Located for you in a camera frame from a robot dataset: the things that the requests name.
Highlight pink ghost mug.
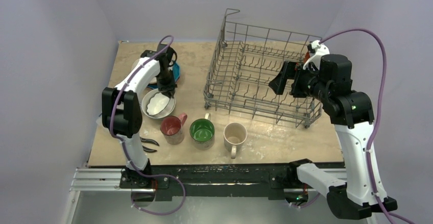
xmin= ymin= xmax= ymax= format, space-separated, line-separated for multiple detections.
xmin=160 ymin=113 xmax=187 ymax=145

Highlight cream divided plate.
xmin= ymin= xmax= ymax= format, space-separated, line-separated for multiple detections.
xmin=131 ymin=59 xmax=157 ymax=85

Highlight green floral mug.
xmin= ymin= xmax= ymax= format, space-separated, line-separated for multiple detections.
xmin=189 ymin=113 xmax=215 ymax=151

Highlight grey wire dish rack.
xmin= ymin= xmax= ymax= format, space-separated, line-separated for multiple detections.
xmin=203 ymin=8 xmax=322 ymax=128

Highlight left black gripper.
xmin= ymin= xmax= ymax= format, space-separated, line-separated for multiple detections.
xmin=156 ymin=68 xmax=177 ymax=98

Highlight white scalloped teal bowl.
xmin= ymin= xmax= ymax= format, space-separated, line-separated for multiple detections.
xmin=141 ymin=89 xmax=176 ymax=119

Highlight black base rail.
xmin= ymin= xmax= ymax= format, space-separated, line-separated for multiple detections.
xmin=69 ymin=161 xmax=349 ymax=203

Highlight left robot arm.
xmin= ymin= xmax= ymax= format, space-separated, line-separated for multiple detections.
xmin=101 ymin=44 xmax=177 ymax=188

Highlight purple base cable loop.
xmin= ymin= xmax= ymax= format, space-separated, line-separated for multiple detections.
xmin=130 ymin=175 xmax=188 ymax=217

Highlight orange red plate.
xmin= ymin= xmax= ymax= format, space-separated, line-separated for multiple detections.
xmin=303 ymin=52 xmax=310 ymax=64

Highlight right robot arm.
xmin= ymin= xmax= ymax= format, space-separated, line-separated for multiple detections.
xmin=269 ymin=54 xmax=398 ymax=220

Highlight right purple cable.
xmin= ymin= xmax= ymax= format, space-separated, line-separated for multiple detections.
xmin=319 ymin=28 xmax=415 ymax=224

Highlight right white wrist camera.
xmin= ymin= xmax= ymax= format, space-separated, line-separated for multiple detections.
xmin=303 ymin=40 xmax=330 ymax=69

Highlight cream dragon mug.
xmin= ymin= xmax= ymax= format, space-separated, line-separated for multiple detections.
xmin=223 ymin=122 xmax=248 ymax=159

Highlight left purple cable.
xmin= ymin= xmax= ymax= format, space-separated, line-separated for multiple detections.
xmin=109 ymin=35 xmax=175 ymax=179

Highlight black pruning shears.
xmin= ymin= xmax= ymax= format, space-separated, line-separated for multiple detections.
xmin=139 ymin=137 xmax=160 ymax=154

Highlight teal blue plate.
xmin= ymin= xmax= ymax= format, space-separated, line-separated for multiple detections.
xmin=147 ymin=63 xmax=180 ymax=89

